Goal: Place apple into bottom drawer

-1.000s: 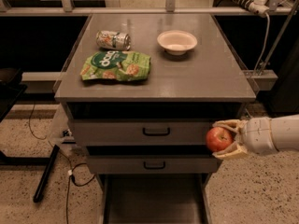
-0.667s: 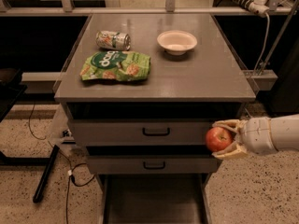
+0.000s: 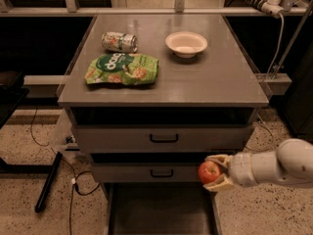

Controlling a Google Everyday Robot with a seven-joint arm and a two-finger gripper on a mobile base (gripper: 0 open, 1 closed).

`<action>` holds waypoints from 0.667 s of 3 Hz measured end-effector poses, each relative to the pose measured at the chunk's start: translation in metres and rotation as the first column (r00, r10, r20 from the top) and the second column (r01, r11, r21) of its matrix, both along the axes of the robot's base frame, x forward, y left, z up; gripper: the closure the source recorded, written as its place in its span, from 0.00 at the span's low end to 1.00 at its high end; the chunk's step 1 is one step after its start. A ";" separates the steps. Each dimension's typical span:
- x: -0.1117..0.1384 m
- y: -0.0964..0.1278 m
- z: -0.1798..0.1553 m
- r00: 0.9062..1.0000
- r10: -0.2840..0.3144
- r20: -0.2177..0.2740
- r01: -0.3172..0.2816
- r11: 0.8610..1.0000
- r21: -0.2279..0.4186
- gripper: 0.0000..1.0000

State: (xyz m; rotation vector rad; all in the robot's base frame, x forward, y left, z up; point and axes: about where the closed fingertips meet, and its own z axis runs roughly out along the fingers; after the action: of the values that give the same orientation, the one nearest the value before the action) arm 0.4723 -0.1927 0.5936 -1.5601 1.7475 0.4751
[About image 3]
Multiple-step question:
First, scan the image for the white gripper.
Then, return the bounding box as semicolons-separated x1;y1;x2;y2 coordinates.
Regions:
203;153;257;192

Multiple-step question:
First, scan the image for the red apple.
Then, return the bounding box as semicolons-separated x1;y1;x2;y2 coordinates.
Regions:
198;161;221;184

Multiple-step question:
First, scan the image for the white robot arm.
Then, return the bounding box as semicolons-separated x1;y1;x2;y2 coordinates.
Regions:
203;138;313;192

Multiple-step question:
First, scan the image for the grey drawer cabinet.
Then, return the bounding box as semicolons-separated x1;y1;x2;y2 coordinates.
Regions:
57;14;270;235

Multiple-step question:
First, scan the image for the middle grey drawer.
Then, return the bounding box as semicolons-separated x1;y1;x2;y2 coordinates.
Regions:
91;164;200;183

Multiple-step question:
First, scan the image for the grey drawer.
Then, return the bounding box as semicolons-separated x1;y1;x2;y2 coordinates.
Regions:
91;164;200;183
72;125;252;153

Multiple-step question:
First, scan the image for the bottom open drawer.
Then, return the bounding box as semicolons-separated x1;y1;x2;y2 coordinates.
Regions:
104;183;222;235

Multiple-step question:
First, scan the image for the top grey drawer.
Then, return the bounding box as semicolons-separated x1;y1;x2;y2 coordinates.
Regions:
72;125;252;153

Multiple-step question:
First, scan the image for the white bowl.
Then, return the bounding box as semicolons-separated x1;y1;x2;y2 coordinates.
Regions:
165;31;207;58

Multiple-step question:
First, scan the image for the green chip bag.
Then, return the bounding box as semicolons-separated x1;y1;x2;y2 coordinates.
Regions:
85;53;158;85

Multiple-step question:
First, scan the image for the black table leg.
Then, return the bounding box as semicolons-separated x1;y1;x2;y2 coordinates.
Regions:
34;152;63;213

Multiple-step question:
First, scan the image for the crushed soda can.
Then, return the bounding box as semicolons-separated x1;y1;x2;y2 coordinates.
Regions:
102;31;138;53

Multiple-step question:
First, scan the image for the dark side table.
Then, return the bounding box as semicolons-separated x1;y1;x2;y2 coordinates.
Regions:
0;70;29;128

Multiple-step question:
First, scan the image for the black striped handle device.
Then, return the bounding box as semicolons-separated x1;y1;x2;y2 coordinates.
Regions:
245;0;283;18

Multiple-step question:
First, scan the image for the black floor cable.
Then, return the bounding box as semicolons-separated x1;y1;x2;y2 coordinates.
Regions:
29;105;102;235

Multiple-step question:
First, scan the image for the metal rail frame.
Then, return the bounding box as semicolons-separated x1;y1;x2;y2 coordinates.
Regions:
0;0;313;18

